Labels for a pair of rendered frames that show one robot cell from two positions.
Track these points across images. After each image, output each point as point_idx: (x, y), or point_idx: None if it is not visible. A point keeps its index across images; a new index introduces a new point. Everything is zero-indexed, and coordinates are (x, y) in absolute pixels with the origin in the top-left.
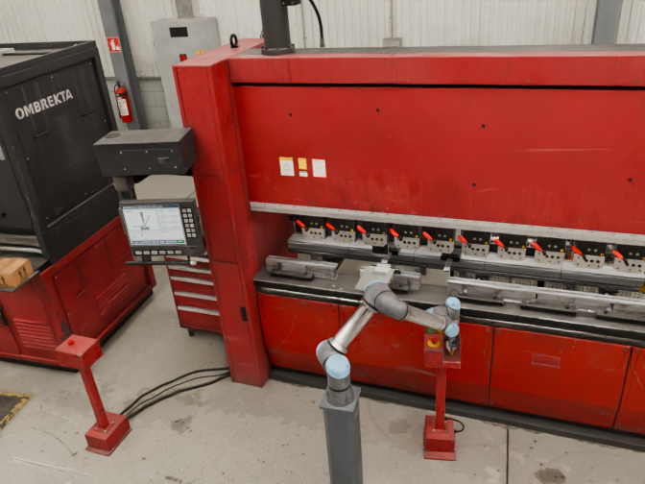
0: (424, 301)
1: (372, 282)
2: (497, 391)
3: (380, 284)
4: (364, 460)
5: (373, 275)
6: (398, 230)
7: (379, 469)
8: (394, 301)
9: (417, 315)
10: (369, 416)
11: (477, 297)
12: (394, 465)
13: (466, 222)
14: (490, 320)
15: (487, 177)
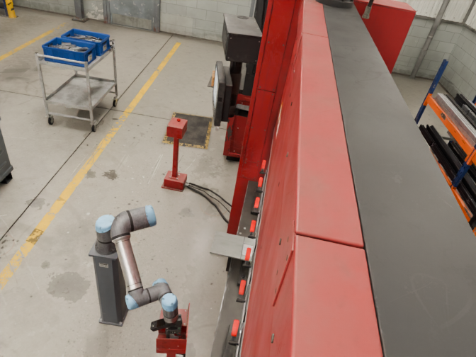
0: (225, 300)
1: (146, 206)
2: None
3: (141, 210)
4: (149, 324)
5: (241, 244)
6: (257, 230)
7: (139, 336)
8: (116, 222)
9: (118, 252)
10: (197, 326)
11: (229, 353)
12: (142, 347)
13: (251, 278)
14: None
15: (261, 251)
